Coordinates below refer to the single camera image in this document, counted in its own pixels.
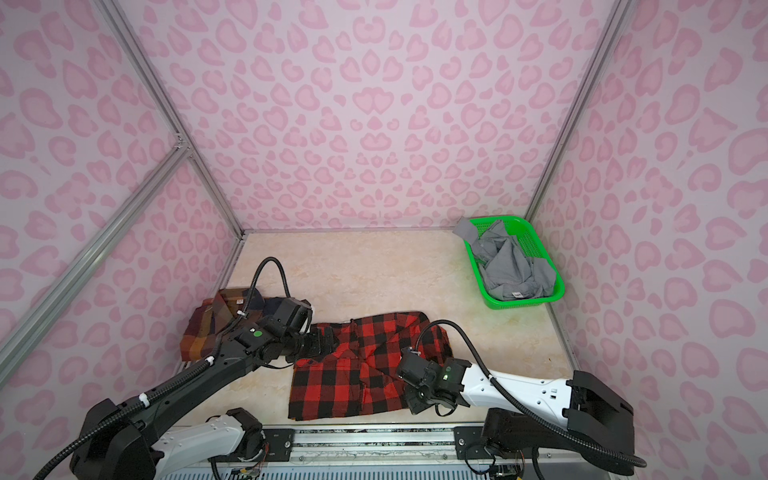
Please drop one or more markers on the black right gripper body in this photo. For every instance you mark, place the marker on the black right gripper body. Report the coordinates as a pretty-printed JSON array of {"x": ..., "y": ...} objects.
[{"x": 418, "y": 399}]

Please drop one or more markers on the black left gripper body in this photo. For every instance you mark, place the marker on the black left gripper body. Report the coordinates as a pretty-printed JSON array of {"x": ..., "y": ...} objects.
[{"x": 308, "y": 344}]

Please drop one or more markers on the red black plaid shirt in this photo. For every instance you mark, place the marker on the red black plaid shirt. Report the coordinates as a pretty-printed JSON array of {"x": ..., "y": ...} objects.
[{"x": 359, "y": 377}]

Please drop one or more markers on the green plastic basket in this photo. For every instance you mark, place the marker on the green plastic basket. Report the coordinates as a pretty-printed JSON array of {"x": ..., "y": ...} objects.
[{"x": 532, "y": 246}]

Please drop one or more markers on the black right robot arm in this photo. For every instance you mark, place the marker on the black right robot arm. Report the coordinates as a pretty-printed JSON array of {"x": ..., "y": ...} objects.
[{"x": 580, "y": 414}]

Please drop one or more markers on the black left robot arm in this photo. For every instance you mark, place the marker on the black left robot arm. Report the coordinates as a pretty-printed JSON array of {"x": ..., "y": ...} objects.
[{"x": 114, "y": 435}]

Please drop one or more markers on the folded brown plaid shirt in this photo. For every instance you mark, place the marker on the folded brown plaid shirt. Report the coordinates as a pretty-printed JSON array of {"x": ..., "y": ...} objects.
[{"x": 215, "y": 313}]

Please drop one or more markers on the grey shirt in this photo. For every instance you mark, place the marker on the grey shirt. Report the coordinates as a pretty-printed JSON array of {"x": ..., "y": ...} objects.
[{"x": 506, "y": 272}]

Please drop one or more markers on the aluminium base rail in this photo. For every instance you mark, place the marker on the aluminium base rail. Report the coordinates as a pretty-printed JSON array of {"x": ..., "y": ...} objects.
[{"x": 224, "y": 449}]

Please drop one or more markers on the aluminium frame diagonal bar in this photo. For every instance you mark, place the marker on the aluminium frame diagonal bar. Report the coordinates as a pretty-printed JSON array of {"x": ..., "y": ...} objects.
[{"x": 39, "y": 319}]

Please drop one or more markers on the left corner aluminium post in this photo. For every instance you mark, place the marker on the left corner aluminium post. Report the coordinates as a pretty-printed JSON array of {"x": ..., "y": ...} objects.
[{"x": 128, "y": 40}]

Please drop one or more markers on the corner aluminium post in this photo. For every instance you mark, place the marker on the corner aluminium post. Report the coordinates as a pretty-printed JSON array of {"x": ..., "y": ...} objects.
[
  {"x": 128, "y": 40},
  {"x": 620, "y": 15}
]

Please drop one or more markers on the right corner aluminium post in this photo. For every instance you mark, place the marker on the right corner aluminium post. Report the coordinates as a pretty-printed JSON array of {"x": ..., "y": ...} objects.
[{"x": 620, "y": 15}]

